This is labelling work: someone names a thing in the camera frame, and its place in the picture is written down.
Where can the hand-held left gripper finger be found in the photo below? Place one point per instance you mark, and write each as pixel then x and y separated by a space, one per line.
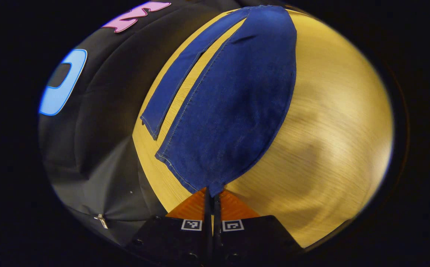
pixel 208 230
pixel 217 230

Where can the white cloth clip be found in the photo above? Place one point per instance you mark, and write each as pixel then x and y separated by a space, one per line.
pixel 101 221

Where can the black backdrop cloth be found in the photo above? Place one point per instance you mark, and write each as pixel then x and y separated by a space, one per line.
pixel 103 148

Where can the blue jeans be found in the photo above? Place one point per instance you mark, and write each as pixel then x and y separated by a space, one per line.
pixel 233 111

